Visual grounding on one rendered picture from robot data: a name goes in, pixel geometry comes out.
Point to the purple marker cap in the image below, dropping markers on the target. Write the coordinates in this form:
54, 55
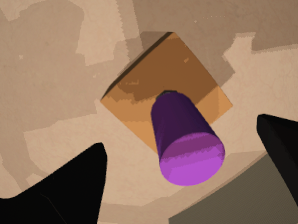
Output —
189, 151

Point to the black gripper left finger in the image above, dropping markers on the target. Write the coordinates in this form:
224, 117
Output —
70, 195

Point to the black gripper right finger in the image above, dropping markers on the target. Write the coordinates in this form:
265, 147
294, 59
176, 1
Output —
280, 139

